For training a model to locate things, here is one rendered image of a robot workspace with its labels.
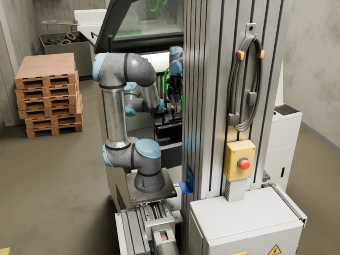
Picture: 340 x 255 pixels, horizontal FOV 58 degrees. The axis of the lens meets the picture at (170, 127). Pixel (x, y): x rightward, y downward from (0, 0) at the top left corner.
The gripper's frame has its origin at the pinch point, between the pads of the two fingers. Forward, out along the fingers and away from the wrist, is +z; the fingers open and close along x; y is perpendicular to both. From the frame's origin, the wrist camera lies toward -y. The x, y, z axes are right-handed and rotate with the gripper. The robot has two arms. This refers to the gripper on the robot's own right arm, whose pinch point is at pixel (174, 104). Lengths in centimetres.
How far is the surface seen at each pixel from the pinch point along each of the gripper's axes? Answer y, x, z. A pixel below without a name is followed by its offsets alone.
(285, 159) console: 4, 98, 65
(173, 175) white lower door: 4, -2, 51
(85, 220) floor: -54, -61, 123
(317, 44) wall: -116, 244, 13
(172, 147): 3.6, -2.6, 28.5
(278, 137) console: 4, 86, 42
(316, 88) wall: -101, 241, 64
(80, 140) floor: -197, -44, 123
